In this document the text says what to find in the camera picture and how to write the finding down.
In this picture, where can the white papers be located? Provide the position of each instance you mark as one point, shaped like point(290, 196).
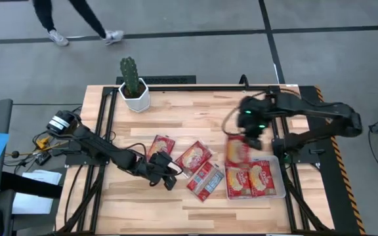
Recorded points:
point(31, 206)

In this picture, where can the black bar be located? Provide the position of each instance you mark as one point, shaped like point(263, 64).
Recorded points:
point(28, 187)

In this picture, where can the translucent plastic bin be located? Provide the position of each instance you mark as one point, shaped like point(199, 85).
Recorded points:
point(281, 177)

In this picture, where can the black aluminium table frame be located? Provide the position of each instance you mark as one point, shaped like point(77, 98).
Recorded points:
point(192, 88)

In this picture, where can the small black box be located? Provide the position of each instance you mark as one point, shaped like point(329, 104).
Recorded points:
point(43, 158)

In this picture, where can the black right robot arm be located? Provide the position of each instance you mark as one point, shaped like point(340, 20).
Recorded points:
point(323, 109)

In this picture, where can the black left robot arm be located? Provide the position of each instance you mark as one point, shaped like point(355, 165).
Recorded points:
point(94, 144)

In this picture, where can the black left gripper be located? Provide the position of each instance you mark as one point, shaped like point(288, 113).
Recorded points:
point(153, 172)

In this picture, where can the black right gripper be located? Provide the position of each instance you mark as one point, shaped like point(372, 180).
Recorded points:
point(254, 118)

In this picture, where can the white hexagonal plant pot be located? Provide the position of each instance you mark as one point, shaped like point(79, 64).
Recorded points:
point(139, 103)

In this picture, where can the red popcorn bag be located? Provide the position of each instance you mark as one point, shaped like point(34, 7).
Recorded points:
point(194, 158)
point(262, 178)
point(238, 182)
point(236, 151)
point(161, 146)

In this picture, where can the yellow connector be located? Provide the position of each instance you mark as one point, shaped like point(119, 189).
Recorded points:
point(43, 143)

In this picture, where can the black base plate hazard stripe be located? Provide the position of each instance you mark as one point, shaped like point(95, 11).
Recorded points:
point(327, 196)

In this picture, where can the person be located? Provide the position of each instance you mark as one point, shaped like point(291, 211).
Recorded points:
point(44, 16)

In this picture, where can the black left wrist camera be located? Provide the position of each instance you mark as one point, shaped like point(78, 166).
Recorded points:
point(162, 158)

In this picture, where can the red popcorn bag label side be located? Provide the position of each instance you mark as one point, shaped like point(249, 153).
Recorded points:
point(205, 181)

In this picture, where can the black clamp post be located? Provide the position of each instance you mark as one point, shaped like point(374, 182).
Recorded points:
point(244, 82)

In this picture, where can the green cactus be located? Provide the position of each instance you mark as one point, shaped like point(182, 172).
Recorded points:
point(130, 75)

